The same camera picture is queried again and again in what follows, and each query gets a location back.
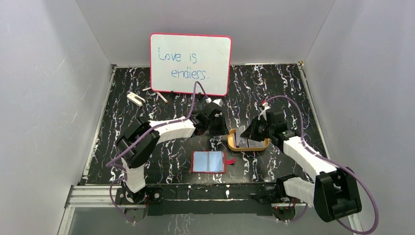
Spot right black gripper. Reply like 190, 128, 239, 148
241, 116, 274, 142

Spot tan oval card tray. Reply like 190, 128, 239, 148
227, 129, 270, 152

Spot red leather card holder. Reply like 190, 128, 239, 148
190, 151, 236, 174

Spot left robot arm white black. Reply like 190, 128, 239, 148
116, 99, 229, 204

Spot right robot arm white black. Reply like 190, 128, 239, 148
241, 111, 362, 222

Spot cards in tray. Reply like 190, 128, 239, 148
234, 125, 249, 148

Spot white marker pen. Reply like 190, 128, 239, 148
156, 92, 168, 103

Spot white board eraser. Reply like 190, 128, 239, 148
127, 92, 145, 107

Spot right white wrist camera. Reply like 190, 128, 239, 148
258, 100, 270, 120

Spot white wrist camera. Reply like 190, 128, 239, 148
258, 100, 270, 120
206, 98, 223, 107

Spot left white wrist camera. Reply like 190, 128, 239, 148
206, 98, 223, 107

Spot white board with red frame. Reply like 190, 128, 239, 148
150, 33, 232, 96

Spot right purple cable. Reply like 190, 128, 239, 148
264, 95, 380, 235

